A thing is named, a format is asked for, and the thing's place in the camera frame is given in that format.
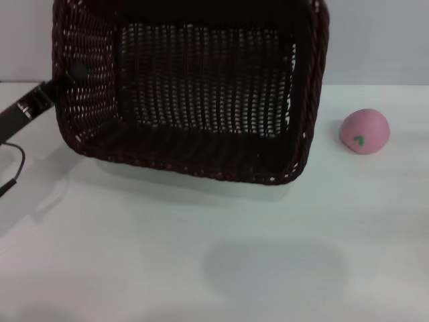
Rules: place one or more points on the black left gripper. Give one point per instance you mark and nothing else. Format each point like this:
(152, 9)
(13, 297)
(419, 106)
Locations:
(23, 114)

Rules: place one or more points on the dark brown woven basket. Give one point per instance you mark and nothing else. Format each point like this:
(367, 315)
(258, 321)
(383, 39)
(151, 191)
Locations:
(201, 84)

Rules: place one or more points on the pink peach toy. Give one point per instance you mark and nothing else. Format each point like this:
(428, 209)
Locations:
(368, 129)

